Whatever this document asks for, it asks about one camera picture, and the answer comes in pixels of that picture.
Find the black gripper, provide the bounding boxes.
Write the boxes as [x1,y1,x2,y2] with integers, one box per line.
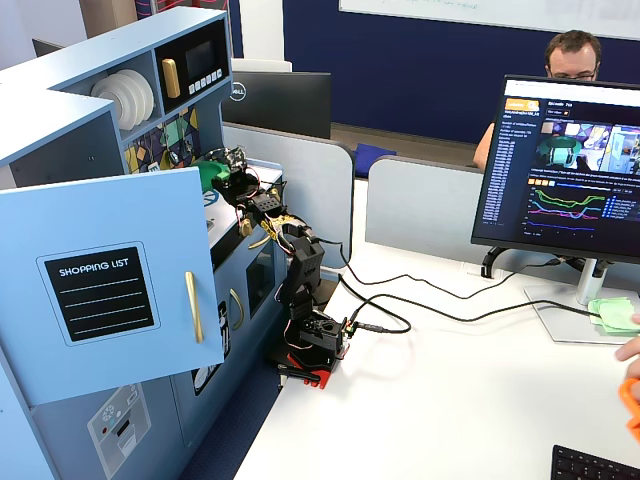
[213,166,265,207]

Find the orange leader arm handle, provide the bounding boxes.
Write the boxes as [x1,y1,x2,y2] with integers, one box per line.
[617,377,640,444]

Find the operator hand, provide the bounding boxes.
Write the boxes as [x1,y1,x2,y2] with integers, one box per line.
[613,310,640,382]

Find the green toy pot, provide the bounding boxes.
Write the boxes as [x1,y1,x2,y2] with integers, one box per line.
[192,158,234,187]

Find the dark hanging toy ladle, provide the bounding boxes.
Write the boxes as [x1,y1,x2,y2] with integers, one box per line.
[164,130,181,167]

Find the white hanging toy utensil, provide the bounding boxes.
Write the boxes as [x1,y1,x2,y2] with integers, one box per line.
[145,134,162,174]

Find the blue door with shopping list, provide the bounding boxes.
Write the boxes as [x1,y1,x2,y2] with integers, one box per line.
[0,167,226,407]

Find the grey desk partition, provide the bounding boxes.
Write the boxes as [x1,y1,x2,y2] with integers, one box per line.
[222,122,356,271]
[364,154,640,291]

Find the black Dell monitor back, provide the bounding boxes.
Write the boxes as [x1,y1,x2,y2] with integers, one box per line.
[221,69,334,141]

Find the white toy plate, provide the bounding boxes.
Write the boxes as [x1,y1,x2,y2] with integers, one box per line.
[112,70,149,126]
[124,68,157,121]
[90,74,132,132]

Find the white box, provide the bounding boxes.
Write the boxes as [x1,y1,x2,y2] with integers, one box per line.
[229,58,294,74]

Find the black toy microwave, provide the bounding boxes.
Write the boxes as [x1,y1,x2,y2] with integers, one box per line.
[153,22,232,115]

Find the blue cushion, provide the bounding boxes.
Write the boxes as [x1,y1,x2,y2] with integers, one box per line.
[354,143,398,179]

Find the blue toy kitchen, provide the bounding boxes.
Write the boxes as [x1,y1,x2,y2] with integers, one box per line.
[0,5,287,480]

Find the black table clamp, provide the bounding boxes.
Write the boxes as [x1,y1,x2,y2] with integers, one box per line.
[277,363,321,385]

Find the wooden cabinet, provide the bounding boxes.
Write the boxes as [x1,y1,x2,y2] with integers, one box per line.
[78,0,139,40]

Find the dark monitor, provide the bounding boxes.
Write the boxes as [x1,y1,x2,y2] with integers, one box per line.
[31,38,66,59]

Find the white whiteboard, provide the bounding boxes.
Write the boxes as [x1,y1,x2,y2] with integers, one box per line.
[338,0,640,42]

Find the black monitor with graphs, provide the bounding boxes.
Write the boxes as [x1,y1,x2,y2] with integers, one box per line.
[470,73,640,265]

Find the man with glasses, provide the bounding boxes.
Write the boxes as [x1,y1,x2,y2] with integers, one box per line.
[472,28,606,171]

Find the silver monitor stand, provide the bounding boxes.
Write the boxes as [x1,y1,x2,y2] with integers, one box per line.
[523,257,640,346]

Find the green sticky notes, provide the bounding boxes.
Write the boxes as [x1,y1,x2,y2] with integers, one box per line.
[587,296,640,335]

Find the black keyboard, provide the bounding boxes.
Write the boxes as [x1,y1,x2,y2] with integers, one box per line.
[550,443,640,480]

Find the gold microwave handle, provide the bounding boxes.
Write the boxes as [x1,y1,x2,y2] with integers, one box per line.
[160,58,182,99]

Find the curved gold drawer handle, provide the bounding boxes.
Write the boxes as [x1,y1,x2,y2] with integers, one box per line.
[229,288,245,330]

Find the long gold door handle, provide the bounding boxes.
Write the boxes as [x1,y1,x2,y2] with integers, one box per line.
[183,270,205,345]

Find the black cable with plug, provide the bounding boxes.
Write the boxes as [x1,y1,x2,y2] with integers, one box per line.
[349,293,601,335]

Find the red robot base mount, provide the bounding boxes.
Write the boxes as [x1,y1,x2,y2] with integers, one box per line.
[264,349,335,391]

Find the black cable holder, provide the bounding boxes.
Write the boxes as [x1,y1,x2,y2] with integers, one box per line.
[479,246,507,280]

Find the black cable to monitor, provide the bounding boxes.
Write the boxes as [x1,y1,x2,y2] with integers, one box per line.
[319,238,569,301]

